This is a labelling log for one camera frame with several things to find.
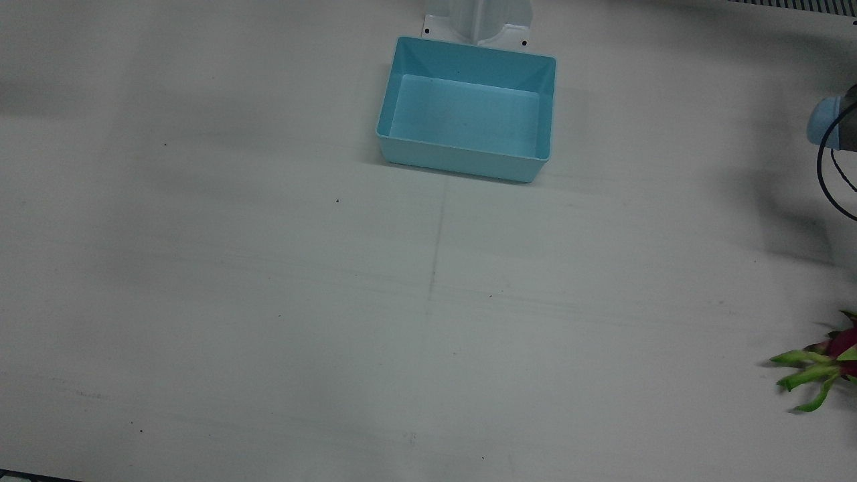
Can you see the red dragon fruit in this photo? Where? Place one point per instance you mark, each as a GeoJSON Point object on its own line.
{"type": "Point", "coordinates": [813, 365]}

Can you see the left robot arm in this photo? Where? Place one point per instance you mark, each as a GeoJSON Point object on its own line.
{"type": "Point", "coordinates": [833, 124]}

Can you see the light blue plastic bin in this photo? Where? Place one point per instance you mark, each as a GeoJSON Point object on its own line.
{"type": "Point", "coordinates": [462, 114]}

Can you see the white aluminium camera post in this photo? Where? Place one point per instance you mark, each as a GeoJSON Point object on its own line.
{"type": "Point", "coordinates": [462, 17]}

